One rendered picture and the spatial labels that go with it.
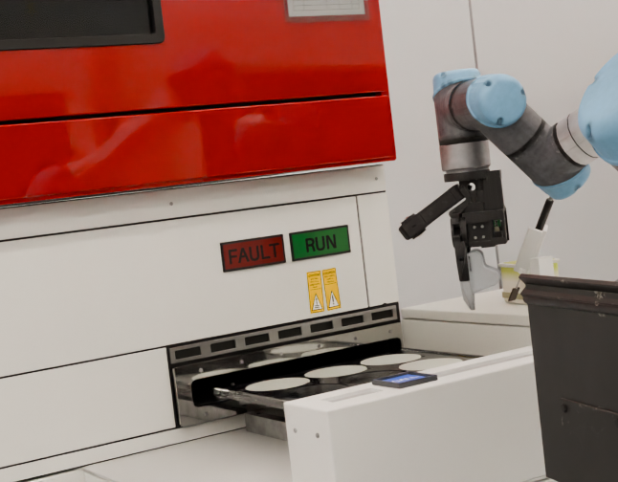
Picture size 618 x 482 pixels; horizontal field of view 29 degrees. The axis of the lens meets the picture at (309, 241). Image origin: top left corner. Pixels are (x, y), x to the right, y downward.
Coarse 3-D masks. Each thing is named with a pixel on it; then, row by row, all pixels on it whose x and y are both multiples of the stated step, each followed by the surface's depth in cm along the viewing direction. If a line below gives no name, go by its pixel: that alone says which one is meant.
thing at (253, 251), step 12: (264, 240) 197; (276, 240) 198; (228, 252) 193; (240, 252) 195; (252, 252) 196; (264, 252) 197; (276, 252) 198; (228, 264) 193; (240, 264) 195; (252, 264) 196
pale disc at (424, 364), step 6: (426, 360) 192; (432, 360) 191; (438, 360) 191; (444, 360) 190; (450, 360) 189; (456, 360) 189; (402, 366) 188; (408, 366) 188; (414, 366) 187; (420, 366) 186; (426, 366) 186; (432, 366) 185; (438, 366) 184
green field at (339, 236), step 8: (312, 232) 202; (320, 232) 203; (328, 232) 203; (336, 232) 204; (344, 232) 205; (296, 240) 200; (304, 240) 201; (312, 240) 202; (320, 240) 203; (328, 240) 203; (336, 240) 204; (344, 240) 205; (296, 248) 200; (304, 248) 201; (312, 248) 202; (320, 248) 203; (328, 248) 203; (336, 248) 204; (344, 248) 205; (296, 256) 200; (304, 256) 201
